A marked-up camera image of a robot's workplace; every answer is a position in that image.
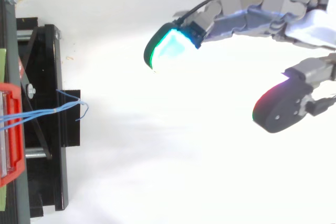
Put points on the red bin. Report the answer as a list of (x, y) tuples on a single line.
[(11, 132)]

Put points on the black stand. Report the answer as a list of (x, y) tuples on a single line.
[(44, 129)]

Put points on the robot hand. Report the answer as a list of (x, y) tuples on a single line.
[(262, 14)]

